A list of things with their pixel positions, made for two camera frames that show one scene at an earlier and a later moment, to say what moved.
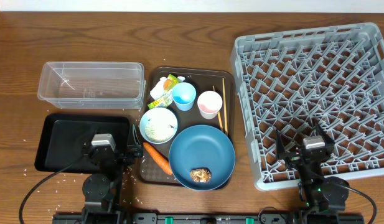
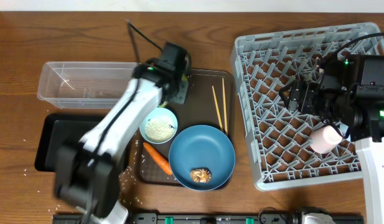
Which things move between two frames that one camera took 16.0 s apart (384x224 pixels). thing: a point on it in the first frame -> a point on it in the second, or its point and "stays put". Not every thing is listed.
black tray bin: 62,137 stays put
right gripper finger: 280,149 -> 285,94
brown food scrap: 200,175 stays put
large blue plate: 201,157 stays put
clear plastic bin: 93,85 stays put
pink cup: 209,103 -> 325,139
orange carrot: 163,163 stays put
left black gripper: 137,147 -> 182,95
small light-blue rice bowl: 158,126 stays put
